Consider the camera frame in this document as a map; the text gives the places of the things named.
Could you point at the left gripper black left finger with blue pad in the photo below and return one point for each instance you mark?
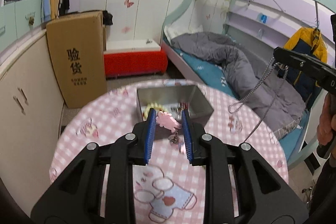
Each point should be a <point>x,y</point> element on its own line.
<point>97,185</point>

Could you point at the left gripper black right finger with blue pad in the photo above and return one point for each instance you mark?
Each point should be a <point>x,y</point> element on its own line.
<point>240,185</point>

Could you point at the pink charm keychain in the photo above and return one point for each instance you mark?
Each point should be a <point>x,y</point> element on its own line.
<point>169,127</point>

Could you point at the person's right hand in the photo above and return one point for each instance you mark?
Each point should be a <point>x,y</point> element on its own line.
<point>326,124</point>

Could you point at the yellow navy jacket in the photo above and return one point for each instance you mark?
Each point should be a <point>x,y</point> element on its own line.
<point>306,43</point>

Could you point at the grey duvet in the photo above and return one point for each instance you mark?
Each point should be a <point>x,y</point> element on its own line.
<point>270,96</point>

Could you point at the beige low cabinet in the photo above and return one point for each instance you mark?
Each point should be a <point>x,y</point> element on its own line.
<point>31,107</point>

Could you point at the teal bed sheet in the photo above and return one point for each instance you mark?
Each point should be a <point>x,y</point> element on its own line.
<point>210,74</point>

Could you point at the grey metal tin box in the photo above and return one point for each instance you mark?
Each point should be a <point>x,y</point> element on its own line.
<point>174,100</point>

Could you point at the red storage bench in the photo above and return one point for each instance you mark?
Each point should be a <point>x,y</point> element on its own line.
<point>134,57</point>

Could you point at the brown cardboard box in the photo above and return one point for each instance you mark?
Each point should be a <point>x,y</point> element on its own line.
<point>75,44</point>

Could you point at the teal drawer unit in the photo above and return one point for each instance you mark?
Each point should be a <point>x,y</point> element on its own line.
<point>17,19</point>

